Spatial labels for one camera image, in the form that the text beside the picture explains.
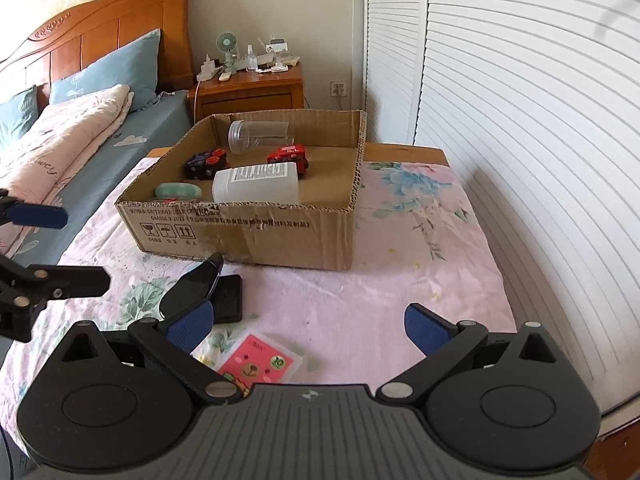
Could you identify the black stapler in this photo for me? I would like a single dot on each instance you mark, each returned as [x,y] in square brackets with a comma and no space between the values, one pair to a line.
[195,280]

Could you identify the clear spray bottle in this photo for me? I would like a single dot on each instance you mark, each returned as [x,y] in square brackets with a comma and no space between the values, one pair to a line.
[252,60]

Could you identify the white wall outlet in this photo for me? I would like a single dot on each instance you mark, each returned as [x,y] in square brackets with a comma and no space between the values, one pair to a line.
[339,88]

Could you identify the blue pillow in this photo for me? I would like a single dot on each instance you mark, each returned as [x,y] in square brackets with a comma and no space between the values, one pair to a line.
[17,115]
[115,65]

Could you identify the red toy train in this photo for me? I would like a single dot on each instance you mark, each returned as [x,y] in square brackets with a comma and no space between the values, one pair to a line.
[290,152]

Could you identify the white phone stand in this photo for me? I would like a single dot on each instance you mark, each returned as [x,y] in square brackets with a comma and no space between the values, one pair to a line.
[277,52]

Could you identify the small green desk fan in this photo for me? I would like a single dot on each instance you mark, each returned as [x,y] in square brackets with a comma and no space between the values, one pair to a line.
[226,42]

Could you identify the mint green oval case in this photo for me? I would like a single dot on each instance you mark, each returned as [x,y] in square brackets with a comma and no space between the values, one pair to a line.
[177,191]

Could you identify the blue bedsheet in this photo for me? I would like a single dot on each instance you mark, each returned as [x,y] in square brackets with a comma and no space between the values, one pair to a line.
[140,125]

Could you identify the pink floral cloth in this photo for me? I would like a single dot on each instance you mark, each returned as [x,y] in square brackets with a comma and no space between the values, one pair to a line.
[400,270]

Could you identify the white remote control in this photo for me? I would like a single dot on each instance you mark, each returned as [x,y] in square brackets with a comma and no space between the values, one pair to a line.
[225,76]

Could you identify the wooden nightstand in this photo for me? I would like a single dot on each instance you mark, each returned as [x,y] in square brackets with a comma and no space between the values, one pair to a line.
[250,87]

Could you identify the white louvered closet door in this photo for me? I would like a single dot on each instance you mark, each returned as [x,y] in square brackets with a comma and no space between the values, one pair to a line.
[395,50]
[525,135]

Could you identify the pink card box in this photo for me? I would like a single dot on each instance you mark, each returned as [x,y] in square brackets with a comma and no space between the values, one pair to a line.
[260,360]

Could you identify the white power strip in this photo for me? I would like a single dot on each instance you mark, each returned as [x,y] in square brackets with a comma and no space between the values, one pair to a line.
[207,71]

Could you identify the brown cardboard box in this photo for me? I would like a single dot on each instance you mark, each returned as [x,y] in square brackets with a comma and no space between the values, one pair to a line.
[250,235]

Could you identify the pink quilt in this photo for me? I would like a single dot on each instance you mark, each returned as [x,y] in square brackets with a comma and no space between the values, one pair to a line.
[65,135]

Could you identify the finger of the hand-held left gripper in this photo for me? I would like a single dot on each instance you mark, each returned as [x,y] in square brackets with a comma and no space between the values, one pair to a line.
[40,216]
[70,279]

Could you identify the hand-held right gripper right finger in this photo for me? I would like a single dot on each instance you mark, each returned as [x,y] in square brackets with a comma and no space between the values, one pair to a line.
[426,332]

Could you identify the clear plastic jar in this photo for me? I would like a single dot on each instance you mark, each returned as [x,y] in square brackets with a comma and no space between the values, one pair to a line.
[260,136]

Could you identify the wooden bed headboard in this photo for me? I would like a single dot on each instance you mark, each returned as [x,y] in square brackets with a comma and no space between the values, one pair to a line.
[100,35]

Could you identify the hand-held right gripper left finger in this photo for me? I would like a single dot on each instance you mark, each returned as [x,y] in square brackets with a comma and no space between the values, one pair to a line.
[189,326]

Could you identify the black toy train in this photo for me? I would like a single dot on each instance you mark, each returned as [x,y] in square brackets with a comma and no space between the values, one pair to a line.
[202,165]

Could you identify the white plastic bottle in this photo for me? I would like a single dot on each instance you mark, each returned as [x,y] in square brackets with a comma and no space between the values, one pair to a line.
[255,185]

